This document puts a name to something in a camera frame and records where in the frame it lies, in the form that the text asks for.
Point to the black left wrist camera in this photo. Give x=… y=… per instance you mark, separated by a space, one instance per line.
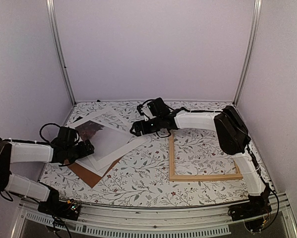
x=67 y=135

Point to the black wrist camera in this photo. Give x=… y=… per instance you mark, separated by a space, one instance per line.
x=158 y=107
x=67 y=135

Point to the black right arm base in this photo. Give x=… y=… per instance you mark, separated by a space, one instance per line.
x=256 y=206

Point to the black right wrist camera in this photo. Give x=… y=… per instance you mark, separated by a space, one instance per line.
x=158 y=107

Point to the photo with white border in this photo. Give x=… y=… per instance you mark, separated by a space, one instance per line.
x=105 y=140

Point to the aluminium corner post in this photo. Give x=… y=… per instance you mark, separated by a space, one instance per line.
x=249 y=50
x=56 y=38

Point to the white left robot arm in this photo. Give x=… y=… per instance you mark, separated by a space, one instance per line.
x=19 y=151

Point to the light wooden picture frame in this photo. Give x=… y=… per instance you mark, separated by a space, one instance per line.
x=195 y=156

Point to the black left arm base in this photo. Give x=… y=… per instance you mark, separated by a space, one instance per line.
x=69 y=209

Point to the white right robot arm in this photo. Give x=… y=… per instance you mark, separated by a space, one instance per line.
x=231 y=131

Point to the white photo mat board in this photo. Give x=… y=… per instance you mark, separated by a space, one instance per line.
x=111 y=118

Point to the right aluminium corner post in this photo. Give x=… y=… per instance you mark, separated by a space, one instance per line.
x=249 y=50

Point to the floral patterned table cover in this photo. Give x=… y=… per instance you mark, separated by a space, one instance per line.
x=141 y=179

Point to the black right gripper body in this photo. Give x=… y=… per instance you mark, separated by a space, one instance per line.
x=155 y=127

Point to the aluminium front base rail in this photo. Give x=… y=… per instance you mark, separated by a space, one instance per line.
x=104 y=221

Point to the brown backing board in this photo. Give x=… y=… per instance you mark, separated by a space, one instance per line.
x=88 y=177

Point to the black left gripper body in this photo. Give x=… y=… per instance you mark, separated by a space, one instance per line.
x=73 y=154

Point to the left aluminium corner post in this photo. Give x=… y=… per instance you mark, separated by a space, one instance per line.
x=56 y=38

